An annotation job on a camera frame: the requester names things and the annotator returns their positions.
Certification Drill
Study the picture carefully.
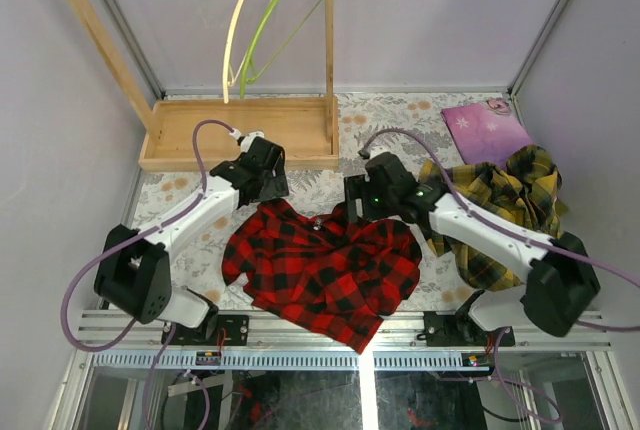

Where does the purple folded cloth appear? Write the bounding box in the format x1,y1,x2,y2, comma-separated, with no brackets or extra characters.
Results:
441,98,533,168

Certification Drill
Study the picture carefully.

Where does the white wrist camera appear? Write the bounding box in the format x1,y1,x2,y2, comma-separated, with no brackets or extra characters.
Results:
229,128,264,152
358,149,371,160

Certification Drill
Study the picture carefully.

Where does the red black plaid shirt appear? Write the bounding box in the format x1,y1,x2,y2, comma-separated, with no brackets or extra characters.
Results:
221,199,422,322

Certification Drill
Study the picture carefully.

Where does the aluminium front rail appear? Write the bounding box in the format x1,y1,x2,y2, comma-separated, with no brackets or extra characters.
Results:
71,310,610,354

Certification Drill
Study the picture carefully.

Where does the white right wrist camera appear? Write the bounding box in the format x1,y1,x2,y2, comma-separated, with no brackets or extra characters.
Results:
358,149,371,160

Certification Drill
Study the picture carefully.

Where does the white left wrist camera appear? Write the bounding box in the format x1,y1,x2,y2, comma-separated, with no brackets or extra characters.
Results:
229,128,264,152

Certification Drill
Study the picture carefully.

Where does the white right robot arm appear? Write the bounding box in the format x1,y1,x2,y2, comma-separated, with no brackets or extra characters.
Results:
344,151,600,345

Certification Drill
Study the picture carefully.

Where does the green hanger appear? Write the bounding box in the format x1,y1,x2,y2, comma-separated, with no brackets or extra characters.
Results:
222,0,334,101

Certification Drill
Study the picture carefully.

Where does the wooden clothes rack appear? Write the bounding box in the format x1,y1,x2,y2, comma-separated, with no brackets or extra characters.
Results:
67,0,340,172

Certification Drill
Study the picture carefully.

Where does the yellow black plaid shirt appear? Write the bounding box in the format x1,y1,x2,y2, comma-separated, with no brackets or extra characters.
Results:
428,145,562,291

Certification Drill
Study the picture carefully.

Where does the floral table mat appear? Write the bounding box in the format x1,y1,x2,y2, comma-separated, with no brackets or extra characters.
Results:
130,92,569,312

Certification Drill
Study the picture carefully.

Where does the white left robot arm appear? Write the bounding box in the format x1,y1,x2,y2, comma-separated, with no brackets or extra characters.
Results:
94,132,289,345

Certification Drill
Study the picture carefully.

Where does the cream wooden hanger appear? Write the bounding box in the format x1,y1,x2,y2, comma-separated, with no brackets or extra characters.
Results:
222,0,248,104

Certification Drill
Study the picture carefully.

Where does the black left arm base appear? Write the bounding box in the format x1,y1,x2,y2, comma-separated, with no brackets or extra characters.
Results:
170,314,250,348

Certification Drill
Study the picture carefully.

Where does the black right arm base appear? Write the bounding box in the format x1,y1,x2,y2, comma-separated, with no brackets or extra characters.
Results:
416,302,500,348

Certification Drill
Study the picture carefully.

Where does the perforated cable duct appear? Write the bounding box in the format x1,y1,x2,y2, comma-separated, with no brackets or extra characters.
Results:
93,348,492,372

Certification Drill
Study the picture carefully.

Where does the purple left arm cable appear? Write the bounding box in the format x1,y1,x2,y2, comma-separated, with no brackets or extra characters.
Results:
59,119,241,430

